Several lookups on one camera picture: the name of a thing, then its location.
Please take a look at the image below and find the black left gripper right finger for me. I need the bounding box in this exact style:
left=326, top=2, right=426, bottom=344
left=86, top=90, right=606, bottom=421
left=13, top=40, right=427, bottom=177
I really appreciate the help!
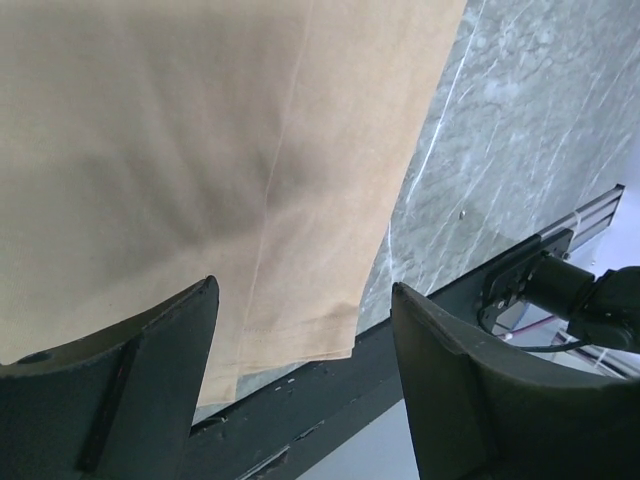
left=391, top=283, right=639, bottom=479

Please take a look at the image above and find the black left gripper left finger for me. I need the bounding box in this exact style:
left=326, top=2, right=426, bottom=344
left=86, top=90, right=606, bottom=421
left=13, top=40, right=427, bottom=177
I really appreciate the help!
left=1, top=276, right=219, bottom=479

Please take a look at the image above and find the beige t shirt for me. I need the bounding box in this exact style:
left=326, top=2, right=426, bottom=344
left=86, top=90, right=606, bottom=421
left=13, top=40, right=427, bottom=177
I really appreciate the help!
left=1, top=1, right=465, bottom=404

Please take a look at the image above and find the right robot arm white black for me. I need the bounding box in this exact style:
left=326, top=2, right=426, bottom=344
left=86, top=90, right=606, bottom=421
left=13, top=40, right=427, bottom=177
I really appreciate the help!
left=521, top=256, right=639, bottom=353

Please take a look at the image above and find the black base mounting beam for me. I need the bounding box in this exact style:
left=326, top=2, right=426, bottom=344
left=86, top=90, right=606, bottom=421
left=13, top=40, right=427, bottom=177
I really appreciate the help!
left=184, top=227, right=576, bottom=480

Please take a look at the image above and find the aluminium frame rail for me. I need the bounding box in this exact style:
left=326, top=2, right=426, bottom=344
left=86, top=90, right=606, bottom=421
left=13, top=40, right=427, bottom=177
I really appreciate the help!
left=537, top=184, right=625, bottom=252

